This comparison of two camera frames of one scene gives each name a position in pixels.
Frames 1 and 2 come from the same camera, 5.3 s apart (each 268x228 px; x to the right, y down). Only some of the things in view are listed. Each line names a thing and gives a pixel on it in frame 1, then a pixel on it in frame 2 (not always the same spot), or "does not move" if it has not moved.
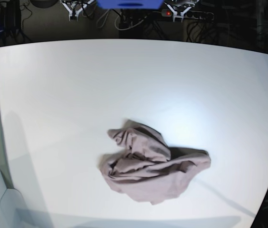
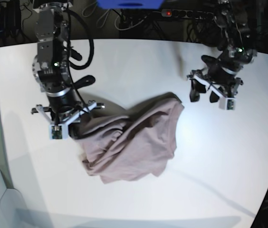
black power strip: (198, 14) does not move
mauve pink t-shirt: (147, 168) → (134, 146)
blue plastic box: (130, 4) does not move
